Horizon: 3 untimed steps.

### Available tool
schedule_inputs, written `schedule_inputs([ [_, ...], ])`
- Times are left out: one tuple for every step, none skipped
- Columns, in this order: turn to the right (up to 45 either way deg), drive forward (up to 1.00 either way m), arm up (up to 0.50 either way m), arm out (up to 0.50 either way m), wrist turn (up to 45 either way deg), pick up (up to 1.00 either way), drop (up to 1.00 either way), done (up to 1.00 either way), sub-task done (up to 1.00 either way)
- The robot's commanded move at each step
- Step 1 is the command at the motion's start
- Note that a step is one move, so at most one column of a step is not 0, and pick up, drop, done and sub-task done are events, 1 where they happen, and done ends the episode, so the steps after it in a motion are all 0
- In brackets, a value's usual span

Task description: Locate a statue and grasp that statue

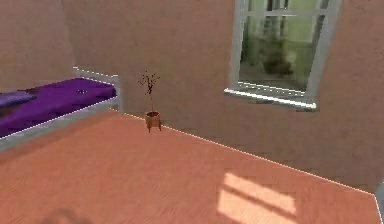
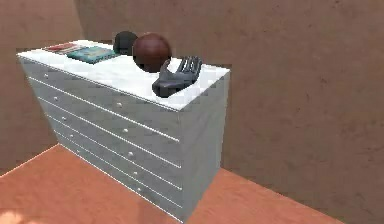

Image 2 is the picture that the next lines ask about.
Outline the teal book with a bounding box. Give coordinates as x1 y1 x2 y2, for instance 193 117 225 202
65 45 120 65

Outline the white chest of drawers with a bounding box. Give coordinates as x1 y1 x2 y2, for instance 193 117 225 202
15 39 232 224

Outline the brown ball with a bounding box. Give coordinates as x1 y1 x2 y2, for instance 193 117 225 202
131 32 173 74

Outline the dark grey hand statue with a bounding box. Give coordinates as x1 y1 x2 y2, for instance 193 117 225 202
151 55 204 99

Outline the red book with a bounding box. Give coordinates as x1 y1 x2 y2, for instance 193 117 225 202
43 42 88 56

